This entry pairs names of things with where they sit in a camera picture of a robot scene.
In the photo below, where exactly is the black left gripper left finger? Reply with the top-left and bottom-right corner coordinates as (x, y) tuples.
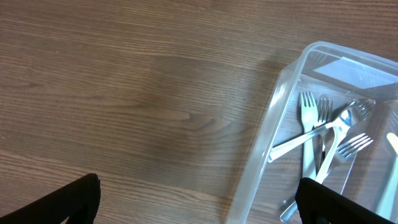
(1, 173), (101, 224)

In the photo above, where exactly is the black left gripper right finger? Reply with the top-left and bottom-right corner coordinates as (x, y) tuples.
(295, 177), (393, 224)

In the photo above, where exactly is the mint green plastic knife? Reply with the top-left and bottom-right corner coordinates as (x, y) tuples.
(376, 157), (397, 220)

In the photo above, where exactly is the small white plastic fork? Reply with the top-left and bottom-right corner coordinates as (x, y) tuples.
(298, 91), (318, 180)

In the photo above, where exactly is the yellow plastic knife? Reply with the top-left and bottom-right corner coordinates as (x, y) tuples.
(386, 133), (398, 154)

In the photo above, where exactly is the clear plastic left container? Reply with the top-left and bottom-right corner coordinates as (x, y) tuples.
(226, 42), (397, 223)

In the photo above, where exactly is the clear plastic container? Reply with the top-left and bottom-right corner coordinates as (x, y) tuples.
(374, 102), (397, 221)
(226, 42), (397, 223)

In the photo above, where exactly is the clear plastic right container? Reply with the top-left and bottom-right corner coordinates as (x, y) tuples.
(374, 102), (397, 221)

